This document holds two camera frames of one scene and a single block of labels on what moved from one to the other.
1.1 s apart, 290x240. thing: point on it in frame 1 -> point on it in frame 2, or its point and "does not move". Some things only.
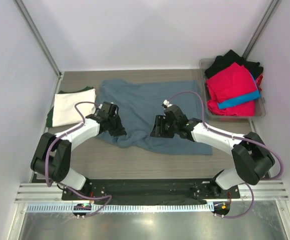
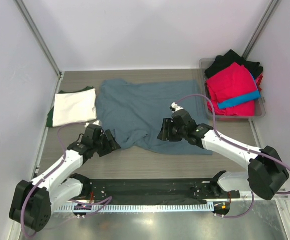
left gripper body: x=115 y=128 -> x=103 y=146
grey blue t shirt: x=137 y=103 does not move
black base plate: x=205 y=189 does not move
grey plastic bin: x=260 y=110 does not move
